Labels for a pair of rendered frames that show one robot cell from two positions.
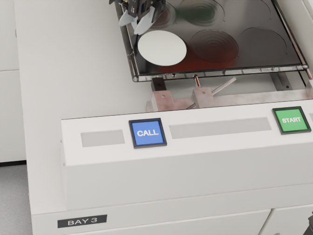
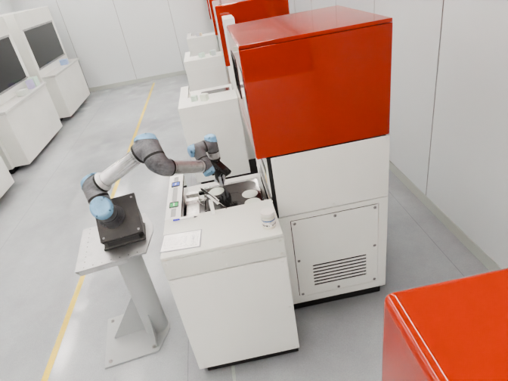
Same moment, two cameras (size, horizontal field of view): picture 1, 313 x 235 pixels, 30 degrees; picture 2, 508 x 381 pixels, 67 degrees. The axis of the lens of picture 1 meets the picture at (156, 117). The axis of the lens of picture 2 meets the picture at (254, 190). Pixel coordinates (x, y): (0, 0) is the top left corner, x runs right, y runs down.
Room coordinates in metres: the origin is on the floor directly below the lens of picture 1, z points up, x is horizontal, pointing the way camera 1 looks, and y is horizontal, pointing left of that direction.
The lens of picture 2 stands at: (1.76, -2.00, 2.14)
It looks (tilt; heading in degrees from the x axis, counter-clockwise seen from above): 30 degrees down; 107
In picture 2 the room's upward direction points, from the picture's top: 10 degrees counter-clockwise
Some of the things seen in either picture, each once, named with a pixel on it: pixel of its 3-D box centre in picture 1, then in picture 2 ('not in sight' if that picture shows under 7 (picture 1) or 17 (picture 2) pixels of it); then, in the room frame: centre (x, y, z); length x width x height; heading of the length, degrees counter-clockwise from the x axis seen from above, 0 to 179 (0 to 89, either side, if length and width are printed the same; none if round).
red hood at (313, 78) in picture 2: not in sight; (301, 75); (1.44, 0.31, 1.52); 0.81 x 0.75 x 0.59; 110
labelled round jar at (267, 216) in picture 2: not in sight; (267, 218); (1.32, -0.44, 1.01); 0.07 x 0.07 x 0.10
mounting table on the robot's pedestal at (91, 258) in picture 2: not in sight; (119, 246); (0.33, -0.39, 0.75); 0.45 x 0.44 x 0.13; 28
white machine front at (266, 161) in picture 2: not in sight; (261, 159); (1.15, 0.20, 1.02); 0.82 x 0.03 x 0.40; 110
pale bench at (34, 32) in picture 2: not in sight; (39, 65); (-4.46, 4.87, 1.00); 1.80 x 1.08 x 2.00; 110
